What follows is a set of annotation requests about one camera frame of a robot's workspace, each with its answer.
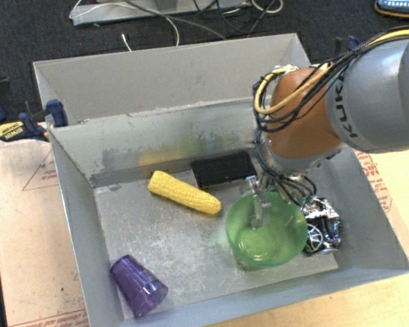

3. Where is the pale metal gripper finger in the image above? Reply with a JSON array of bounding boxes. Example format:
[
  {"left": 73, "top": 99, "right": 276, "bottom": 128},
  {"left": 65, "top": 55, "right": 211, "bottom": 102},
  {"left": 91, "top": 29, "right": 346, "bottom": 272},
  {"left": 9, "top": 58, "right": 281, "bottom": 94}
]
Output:
[
  {"left": 243, "top": 174, "right": 268, "bottom": 230},
  {"left": 255, "top": 191, "right": 277, "bottom": 228}
]

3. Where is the black flat block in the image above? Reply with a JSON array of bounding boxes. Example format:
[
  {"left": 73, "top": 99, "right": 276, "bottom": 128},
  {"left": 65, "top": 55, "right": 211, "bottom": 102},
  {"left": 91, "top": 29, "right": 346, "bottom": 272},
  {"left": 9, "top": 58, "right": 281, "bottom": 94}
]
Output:
[{"left": 189, "top": 148, "right": 258, "bottom": 191}]

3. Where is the black and silver shiny packet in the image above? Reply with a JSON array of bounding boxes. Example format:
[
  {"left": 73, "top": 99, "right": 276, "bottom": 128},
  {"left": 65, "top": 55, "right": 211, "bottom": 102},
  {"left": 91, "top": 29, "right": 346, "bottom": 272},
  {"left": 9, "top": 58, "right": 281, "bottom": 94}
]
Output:
[{"left": 295, "top": 193, "right": 347, "bottom": 259}]

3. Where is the purple translucent cup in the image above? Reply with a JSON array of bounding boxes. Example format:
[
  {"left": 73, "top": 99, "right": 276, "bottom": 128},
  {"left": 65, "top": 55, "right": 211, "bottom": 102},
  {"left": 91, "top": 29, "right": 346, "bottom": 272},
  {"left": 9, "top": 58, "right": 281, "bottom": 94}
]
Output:
[{"left": 106, "top": 248, "right": 173, "bottom": 322}]

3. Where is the brown cardboard board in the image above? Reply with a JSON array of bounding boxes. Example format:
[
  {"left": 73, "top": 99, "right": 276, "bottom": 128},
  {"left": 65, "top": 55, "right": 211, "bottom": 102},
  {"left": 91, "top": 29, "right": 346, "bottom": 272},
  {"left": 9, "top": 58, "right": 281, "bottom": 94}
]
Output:
[{"left": 0, "top": 65, "right": 409, "bottom": 327}]

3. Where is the grey metal bin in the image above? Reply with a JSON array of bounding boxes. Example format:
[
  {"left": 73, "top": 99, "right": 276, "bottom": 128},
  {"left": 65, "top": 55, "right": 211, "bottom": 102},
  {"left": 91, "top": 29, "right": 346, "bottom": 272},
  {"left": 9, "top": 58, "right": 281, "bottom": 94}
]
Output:
[{"left": 32, "top": 8, "right": 409, "bottom": 327}]

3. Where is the yellow toy corn cob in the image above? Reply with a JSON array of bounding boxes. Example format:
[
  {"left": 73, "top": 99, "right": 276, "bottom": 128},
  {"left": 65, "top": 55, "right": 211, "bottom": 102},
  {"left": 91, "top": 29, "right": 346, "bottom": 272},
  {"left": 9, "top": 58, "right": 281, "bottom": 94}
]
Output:
[{"left": 144, "top": 160, "right": 224, "bottom": 226}]

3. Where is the green translucent cup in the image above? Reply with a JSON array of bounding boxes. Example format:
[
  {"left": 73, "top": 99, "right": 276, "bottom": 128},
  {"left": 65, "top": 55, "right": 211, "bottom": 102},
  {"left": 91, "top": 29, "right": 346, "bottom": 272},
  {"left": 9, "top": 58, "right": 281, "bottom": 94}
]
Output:
[{"left": 220, "top": 184, "right": 314, "bottom": 274}]

